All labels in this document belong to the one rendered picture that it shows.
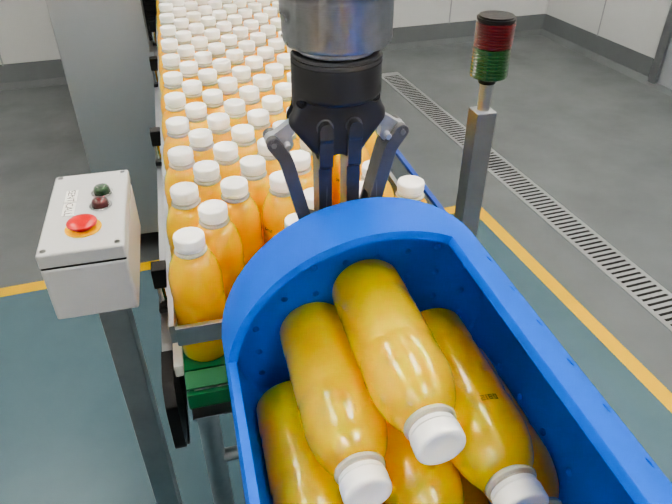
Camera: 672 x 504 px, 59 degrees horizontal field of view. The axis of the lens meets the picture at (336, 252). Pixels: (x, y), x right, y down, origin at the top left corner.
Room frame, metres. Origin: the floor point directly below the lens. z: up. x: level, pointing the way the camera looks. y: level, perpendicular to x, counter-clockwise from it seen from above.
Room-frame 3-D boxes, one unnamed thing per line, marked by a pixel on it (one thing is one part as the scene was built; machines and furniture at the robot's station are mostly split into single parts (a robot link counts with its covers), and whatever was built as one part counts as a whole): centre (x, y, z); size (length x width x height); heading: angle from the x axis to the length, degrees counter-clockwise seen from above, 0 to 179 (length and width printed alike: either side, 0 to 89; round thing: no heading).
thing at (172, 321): (1.35, 0.41, 0.96); 1.60 x 0.01 x 0.03; 14
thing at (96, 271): (0.67, 0.33, 1.05); 0.20 x 0.10 x 0.10; 14
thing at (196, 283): (0.62, 0.18, 0.99); 0.07 x 0.07 x 0.19
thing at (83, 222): (0.62, 0.31, 1.11); 0.04 x 0.04 x 0.01
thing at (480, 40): (1.01, -0.26, 1.23); 0.06 x 0.06 x 0.04
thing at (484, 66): (1.01, -0.26, 1.18); 0.06 x 0.06 x 0.05
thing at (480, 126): (1.01, -0.26, 0.55); 0.04 x 0.04 x 1.10; 14
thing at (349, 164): (0.49, -0.01, 1.25); 0.04 x 0.01 x 0.11; 14
